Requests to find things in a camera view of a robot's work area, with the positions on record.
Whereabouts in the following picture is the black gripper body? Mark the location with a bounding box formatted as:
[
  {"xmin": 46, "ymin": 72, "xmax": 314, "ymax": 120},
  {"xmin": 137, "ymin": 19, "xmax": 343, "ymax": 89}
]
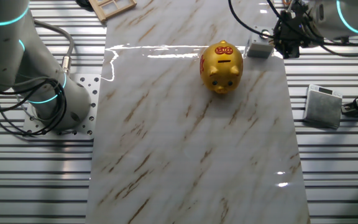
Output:
[{"xmin": 273, "ymin": 11, "xmax": 313, "ymax": 47}]

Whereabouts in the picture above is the golden piggy bank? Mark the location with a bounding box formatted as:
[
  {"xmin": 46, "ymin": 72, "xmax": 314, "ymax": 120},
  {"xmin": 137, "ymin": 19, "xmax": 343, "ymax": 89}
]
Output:
[{"xmin": 199, "ymin": 39, "xmax": 244, "ymax": 95}]

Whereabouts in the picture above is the grey green push button box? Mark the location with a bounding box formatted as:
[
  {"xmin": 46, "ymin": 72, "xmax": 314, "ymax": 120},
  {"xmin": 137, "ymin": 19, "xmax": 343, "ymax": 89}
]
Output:
[{"xmin": 246, "ymin": 26, "xmax": 275, "ymax": 59}]

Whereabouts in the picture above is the silver digital scale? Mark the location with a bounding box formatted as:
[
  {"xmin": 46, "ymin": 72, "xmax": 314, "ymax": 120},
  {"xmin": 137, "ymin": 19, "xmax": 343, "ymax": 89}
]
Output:
[{"xmin": 302, "ymin": 83, "xmax": 344, "ymax": 130}]

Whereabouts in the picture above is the white marble pattern board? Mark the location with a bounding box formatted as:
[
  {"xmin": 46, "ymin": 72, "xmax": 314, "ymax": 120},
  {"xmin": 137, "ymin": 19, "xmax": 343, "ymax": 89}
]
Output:
[{"xmin": 85, "ymin": 0, "xmax": 311, "ymax": 224}]

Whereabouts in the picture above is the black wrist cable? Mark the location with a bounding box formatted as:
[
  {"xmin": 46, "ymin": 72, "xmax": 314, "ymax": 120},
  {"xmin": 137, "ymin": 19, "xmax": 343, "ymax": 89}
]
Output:
[{"xmin": 227, "ymin": 0, "xmax": 358, "ymax": 58}]

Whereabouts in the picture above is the wooden window frame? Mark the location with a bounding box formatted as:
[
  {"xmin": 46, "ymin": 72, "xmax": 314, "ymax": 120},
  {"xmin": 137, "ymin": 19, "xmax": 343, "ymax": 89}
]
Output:
[{"xmin": 88, "ymin": 0, "xmax": 137, "ymax": 22}]

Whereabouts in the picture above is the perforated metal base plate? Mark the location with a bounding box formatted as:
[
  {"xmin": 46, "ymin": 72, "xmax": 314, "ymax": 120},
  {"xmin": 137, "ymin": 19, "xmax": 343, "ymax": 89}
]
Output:
[{"xmin": 22, "ymin": 73, "xmax": 101, "ymax": 141}]

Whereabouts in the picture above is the grey cable with metal connector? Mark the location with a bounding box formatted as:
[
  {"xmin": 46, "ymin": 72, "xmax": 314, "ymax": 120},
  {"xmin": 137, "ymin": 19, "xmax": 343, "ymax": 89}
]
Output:
[{"xmin": 32, "ymin": 19, "xmax": 75, "ymax": 77}]

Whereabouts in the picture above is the black base cable bundle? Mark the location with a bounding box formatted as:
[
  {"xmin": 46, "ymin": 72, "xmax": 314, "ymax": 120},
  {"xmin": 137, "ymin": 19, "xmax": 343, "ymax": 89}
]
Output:
[{"xmin": 0, "ymin": 77, "xmax": 67, "ymax": 138}]

